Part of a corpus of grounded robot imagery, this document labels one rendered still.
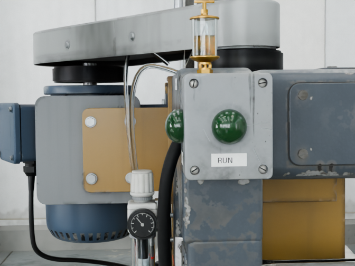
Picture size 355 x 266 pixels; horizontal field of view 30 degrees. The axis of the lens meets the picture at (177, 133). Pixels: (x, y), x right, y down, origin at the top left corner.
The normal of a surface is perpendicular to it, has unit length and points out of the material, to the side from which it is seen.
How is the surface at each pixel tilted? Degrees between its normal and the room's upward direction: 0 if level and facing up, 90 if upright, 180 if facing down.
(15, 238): 90
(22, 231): 90
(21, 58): 90
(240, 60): 90
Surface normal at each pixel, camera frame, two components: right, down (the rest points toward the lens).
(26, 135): 0.48, 0.04
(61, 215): -0.50, 0.07
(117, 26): -0.75, 0.04
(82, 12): 0.04, 0.05
